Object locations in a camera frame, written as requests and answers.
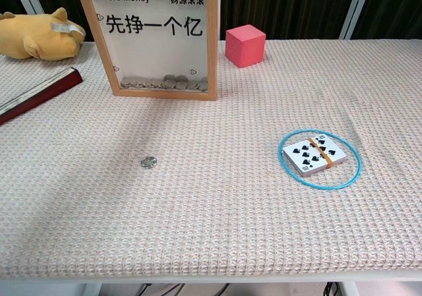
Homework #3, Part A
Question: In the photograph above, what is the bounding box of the black cable bundle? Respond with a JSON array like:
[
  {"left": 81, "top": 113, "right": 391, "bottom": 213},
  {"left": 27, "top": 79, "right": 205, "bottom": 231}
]
[
  {"left": 322, "top": 281, "right": 341, "bottom": 296},
  {"left": 138, "top": 282, "right": 231, "bottom": 296}
]

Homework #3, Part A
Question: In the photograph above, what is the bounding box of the yellow plush toy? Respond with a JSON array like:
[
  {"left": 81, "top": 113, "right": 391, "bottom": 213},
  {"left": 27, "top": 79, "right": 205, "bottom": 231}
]
[{"left": 0, "top": 7, "right": 86, "bottom": 61}]

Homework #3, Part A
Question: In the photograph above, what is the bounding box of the wooden glass money box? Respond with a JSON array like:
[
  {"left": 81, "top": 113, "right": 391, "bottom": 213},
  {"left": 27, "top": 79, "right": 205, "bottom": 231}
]
[{"left": 73, "top": 0, "right": 220, "bottom": 102}]

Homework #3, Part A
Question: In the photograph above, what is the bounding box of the blue ring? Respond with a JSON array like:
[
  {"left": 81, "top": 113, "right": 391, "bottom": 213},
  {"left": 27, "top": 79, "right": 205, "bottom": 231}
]
[{"left": 277, "top": 129, "right": 363, "bottom": 191}]

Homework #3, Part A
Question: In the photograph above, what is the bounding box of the black pleated curtain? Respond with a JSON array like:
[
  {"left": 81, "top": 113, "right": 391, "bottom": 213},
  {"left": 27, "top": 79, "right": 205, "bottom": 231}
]
[{"left": 0, "top": 0, "right": 422, "bottom": 40}]

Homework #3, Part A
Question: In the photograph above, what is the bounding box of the pink woven table cloth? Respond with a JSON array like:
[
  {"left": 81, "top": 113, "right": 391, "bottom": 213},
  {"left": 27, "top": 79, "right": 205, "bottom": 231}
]
[{"left": 0, "top": 38, "right": 422, "bottom": 279}]

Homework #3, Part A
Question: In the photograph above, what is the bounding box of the dark red folded fan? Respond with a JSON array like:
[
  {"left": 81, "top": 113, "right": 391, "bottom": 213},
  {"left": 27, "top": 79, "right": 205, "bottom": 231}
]
[{"left": 0, "top": 66, "right": 84, "bottom": 125}]

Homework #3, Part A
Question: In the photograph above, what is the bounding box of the playing card deck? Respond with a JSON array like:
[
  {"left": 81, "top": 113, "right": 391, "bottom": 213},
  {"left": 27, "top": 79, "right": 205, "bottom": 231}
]
[{"left": 282, "top": 133, "right": 347, "bottom": 178}]

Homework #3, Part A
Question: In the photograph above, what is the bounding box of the orange rubber band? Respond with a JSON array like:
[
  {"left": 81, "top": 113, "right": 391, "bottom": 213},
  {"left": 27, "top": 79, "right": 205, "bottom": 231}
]
[{"left": 308, "top": 137, "right": 334, "bottom": 170}]

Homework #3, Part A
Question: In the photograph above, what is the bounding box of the white plush label tag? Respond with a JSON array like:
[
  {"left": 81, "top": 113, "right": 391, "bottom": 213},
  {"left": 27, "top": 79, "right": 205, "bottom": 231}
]
[{"left": 51, "top": 21, "right": 86, "bottom": 40}]

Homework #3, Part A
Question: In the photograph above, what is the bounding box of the red cube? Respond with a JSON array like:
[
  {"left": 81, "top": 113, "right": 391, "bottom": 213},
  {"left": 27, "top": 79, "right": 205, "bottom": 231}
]
[{"left": 225, "top": 24, "right": 267, "bottom": 69}]

